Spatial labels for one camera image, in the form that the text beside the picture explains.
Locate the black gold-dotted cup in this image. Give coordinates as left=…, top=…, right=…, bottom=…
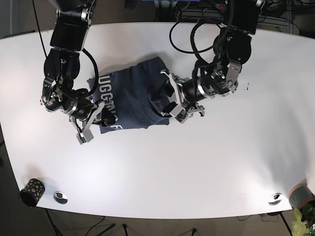
left=19, top=178, right=45, bottom=207

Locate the navy blue T-shirt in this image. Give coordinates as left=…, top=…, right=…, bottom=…
left=93, top=57, right=170, bottom=134

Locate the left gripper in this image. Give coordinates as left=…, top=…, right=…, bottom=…
left=148, top=70, right=205, bottom=123

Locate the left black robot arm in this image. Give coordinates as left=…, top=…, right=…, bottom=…
left=151, top=0, right=265, bottom=123

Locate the grey plant pot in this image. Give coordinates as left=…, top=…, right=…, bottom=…
left=288, top=184, right=315, bottom=209

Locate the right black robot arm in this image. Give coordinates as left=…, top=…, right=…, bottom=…
left=40, top=0, right=116, bottom=144

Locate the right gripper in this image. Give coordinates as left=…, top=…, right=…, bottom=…
left=69, top=101, right=116, bottom=145

